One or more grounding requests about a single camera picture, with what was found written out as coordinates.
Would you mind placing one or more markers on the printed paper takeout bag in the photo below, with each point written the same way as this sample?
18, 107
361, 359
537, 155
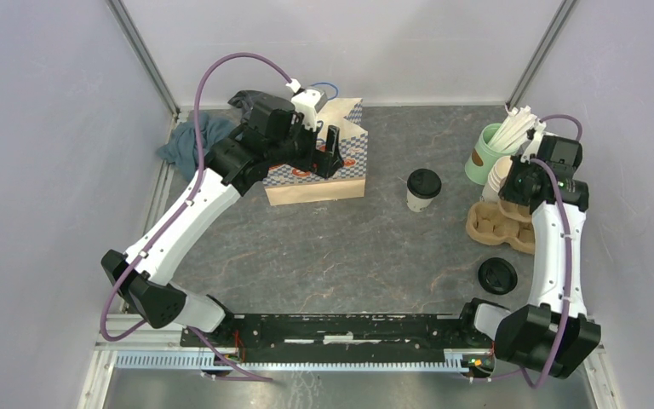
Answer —
285, 185

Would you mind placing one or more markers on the white paper coffee cup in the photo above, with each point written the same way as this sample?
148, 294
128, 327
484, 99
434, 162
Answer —
417, 203

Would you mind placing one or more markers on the dark grey cloth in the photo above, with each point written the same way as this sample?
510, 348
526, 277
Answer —
242, 101

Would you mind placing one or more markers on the white wrapped straws bundle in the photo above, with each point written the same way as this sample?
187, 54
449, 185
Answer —
513, 131

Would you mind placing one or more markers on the black plastic lid on table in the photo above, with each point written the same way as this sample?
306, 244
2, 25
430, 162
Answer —
497, 276

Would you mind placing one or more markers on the black plastic cup lid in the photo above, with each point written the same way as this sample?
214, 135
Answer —
424, 183

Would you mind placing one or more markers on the corner metal post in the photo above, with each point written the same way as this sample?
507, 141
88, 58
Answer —
548, 39
138, 45

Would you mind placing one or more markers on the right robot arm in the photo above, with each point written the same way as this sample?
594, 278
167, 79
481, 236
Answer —
551, 335

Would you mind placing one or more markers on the brown cardboard cup carrier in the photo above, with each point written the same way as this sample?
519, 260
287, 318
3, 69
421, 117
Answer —
501, 223

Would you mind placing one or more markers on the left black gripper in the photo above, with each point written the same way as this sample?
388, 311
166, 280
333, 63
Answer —
327, 163

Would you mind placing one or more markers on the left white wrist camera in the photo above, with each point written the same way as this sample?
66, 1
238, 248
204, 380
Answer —
307, 101

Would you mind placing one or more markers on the left corner metal post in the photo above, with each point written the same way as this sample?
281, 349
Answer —
138, 45

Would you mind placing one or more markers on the stack of paper cups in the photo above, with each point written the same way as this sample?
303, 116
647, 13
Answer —
495, 179

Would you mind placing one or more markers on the green straw holder cup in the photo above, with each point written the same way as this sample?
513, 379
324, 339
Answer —
483, 156

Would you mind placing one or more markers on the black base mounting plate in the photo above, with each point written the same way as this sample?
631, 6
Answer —
348, 338

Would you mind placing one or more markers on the right corner metal post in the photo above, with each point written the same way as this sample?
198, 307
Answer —
548, 39

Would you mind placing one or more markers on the teal crumpled cloth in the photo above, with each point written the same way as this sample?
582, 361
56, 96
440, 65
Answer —
181, 149

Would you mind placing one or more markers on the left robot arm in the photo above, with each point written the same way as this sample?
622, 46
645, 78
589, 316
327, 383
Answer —
142, 275

